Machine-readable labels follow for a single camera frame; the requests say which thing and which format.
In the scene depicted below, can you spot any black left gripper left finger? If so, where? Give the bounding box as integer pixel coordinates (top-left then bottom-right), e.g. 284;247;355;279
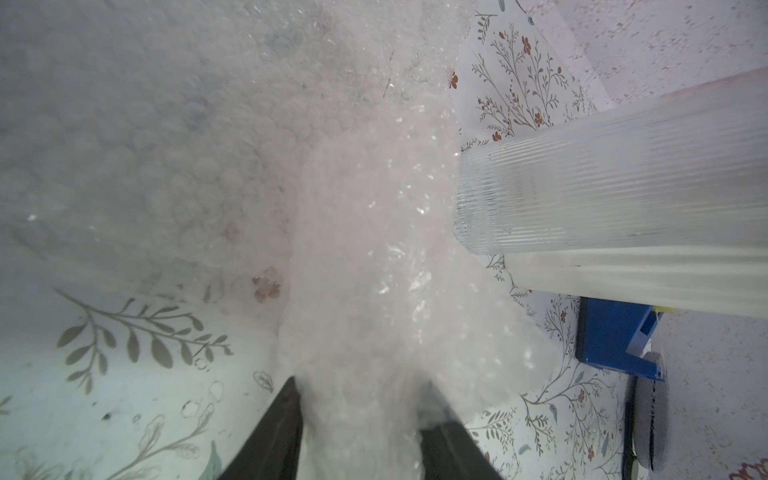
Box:
219;377;304;480

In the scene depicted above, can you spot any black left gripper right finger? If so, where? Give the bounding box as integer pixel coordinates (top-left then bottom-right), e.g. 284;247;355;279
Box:
419;383;502;480

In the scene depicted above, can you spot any clear bubble wrap sheet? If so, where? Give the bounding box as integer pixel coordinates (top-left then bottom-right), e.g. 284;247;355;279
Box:
1;1;556;479

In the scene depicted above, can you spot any blue tape dispenser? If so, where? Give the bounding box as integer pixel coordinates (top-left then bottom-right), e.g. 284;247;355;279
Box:
574;297;665;381

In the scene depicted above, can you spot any clear glass vase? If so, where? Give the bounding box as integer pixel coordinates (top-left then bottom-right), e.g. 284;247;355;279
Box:
454;69;767;254

